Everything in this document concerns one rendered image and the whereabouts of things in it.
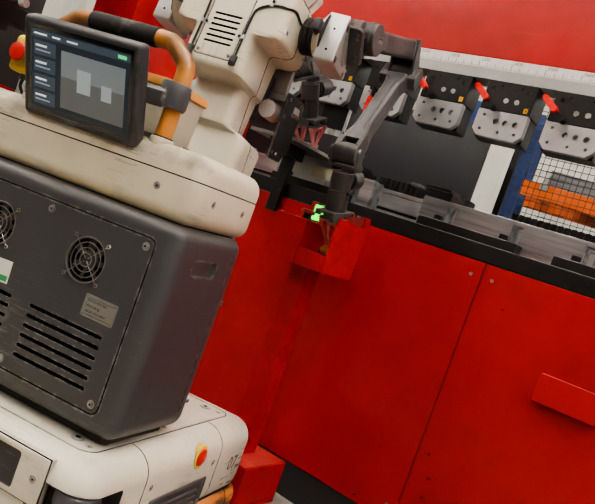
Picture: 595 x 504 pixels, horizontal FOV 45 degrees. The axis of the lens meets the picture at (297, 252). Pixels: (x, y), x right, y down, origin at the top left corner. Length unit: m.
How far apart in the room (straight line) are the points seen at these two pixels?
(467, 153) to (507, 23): 0.65
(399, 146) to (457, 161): 0.26
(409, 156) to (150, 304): 1.77
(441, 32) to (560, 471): 1.29
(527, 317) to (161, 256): 1.00
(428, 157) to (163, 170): 1.69
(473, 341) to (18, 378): 1.11
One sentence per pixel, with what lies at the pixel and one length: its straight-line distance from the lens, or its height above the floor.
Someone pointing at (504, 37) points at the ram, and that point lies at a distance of 2.22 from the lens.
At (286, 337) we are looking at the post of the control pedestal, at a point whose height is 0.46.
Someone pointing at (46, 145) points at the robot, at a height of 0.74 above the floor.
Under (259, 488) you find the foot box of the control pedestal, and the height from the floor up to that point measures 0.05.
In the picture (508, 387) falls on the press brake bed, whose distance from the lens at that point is 1.87.
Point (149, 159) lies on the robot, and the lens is 1.25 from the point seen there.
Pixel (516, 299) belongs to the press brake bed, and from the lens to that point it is 1.88.
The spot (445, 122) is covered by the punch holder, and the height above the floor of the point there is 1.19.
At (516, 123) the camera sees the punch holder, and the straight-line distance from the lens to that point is 2.11.
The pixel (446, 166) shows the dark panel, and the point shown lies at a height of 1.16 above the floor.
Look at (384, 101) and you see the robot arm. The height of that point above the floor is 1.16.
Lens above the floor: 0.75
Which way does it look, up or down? 2 degrees down
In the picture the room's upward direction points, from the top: 20 degrees clockwise
